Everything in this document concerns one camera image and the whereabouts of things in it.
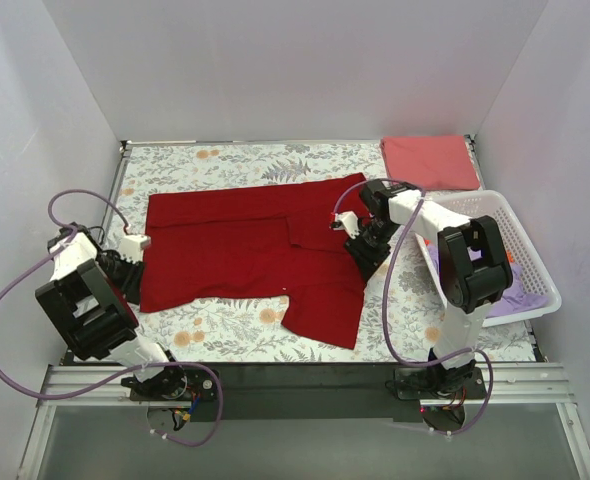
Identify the dark red t shirt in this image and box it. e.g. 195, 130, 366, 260
140, 173, 367, 349

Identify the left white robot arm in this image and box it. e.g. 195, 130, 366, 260
35, 223, 188, 400

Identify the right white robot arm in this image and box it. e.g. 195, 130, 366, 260
331, 178, 513, 398

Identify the floral patterned table cloth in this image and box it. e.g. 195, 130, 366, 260
73, 141, 537, 364

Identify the folded pink t shirt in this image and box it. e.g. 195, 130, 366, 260
380, 135, 481, 191

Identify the lavender t shirt in basket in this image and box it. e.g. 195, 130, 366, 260
424, 240, 547, 326

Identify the white plastic laundry basket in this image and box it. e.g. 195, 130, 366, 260
412, 190, 562, 327

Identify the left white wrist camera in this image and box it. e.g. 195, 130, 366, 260
117, 234, 151, 263

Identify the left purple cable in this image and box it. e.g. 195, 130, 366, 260
0, 188, 225, 448

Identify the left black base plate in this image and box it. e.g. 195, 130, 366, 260
120, 367, 218, 402

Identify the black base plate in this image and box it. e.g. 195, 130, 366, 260
384, 368, 487, 401
120, 367, 218, 402

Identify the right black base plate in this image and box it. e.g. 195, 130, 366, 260
384, 368, 487, 401

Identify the aluminium frame rail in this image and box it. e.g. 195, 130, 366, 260
19, 363, 590, 479

